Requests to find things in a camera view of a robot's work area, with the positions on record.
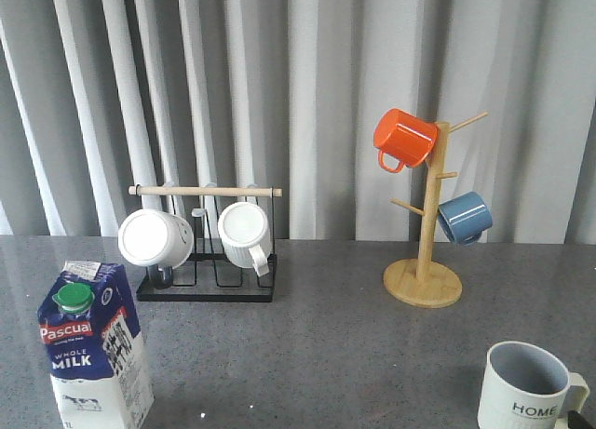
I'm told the orange mug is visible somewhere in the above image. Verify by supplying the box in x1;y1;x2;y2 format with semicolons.
373;109;439;173

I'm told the blue mug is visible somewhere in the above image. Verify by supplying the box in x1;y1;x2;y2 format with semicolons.
438;191;493;246

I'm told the white ribbed mug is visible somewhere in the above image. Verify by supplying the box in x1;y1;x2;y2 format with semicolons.
218;202;272;277

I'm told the white HOME mug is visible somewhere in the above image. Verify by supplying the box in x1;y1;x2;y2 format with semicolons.
477;341;590;429

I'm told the wooden mug tree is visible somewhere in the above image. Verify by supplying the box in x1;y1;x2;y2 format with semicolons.
383;112;488;308

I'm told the blue white milk carton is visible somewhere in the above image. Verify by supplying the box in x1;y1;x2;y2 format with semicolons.
37;261;154;428

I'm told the grey white curtain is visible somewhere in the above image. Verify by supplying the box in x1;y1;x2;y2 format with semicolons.
1;0;595;244

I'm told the white smooth mug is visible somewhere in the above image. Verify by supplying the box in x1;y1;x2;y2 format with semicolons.
118;209;194;269

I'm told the black wire mug rack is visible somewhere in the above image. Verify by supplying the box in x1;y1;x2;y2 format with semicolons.
129;183;283;302

